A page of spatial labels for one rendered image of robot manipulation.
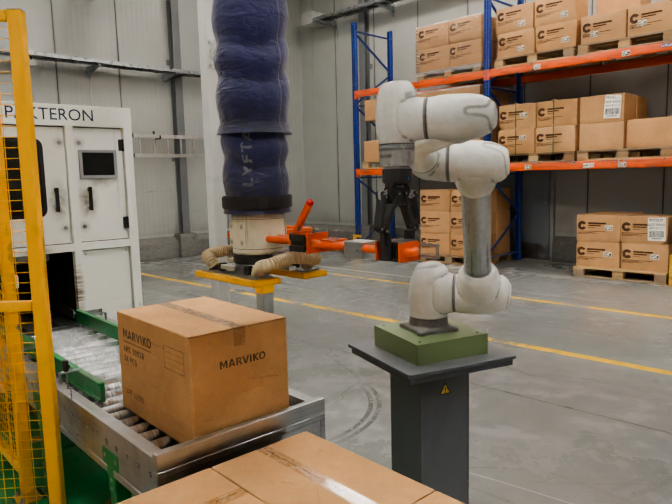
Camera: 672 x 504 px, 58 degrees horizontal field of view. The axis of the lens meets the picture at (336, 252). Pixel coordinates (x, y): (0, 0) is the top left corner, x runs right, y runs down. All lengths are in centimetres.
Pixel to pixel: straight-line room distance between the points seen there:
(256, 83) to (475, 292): 112
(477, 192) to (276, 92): 73
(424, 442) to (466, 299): 59
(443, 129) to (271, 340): 110
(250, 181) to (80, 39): 1000
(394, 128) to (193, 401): 115
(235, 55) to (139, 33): 1040
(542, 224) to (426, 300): 838
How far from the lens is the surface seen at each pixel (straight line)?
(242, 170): 190
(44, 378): 270
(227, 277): 191
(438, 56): 1033
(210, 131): 532
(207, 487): 199
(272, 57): 193
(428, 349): 234
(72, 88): 1155
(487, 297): 238
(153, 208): 1204
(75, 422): 276
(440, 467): 262
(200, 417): 217
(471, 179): 204
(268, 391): 230
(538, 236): 1078
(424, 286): 241
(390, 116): 151
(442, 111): 149
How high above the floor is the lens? 146
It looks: 7 degrees down
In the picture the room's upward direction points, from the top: 1 degrees counter-clockwise
